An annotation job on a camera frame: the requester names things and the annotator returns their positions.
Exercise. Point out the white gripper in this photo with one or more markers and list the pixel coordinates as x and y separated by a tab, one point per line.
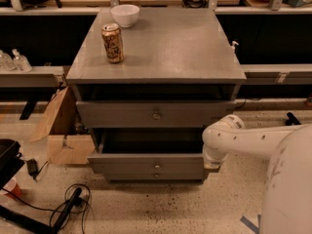
213	160

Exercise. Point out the grey drawer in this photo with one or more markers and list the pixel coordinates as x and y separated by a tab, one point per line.
156	176
147	114
146	151

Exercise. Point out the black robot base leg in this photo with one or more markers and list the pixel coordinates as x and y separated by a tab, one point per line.
292	120

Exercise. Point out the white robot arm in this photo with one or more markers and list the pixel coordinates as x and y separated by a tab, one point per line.
287	204

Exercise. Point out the grey top drawer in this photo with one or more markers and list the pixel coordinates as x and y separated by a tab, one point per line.
147	114

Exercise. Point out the grey drawer cabinet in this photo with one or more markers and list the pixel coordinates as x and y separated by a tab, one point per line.
171	54

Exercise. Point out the grey bottom drawer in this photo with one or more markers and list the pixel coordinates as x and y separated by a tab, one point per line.
156	176

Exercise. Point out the open cardboard box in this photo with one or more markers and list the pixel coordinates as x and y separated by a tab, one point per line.
60	125

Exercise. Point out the small white pump bottle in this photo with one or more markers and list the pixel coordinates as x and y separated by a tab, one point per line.
235	46

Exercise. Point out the gold soda can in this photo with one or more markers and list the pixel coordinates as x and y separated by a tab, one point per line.
113	42

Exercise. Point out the white ceramic bowl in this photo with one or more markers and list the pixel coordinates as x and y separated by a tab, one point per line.
125	15

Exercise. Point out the black power adapter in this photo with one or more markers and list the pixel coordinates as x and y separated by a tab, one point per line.
32	167

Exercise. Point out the red plastic cup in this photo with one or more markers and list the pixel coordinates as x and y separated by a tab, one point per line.
11	189

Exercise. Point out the black bin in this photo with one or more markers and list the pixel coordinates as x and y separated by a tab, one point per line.
10	160

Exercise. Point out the black stand leg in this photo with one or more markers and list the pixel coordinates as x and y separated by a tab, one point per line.
37	227

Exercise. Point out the clear sanitizer bottle right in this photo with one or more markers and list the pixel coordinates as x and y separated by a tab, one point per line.
21	61

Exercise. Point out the clear sanitizer bottle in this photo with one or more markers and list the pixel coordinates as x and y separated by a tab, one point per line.
21	61
6	61

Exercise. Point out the clear sanitizer bottle left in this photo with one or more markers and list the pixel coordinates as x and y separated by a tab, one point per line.
6	61

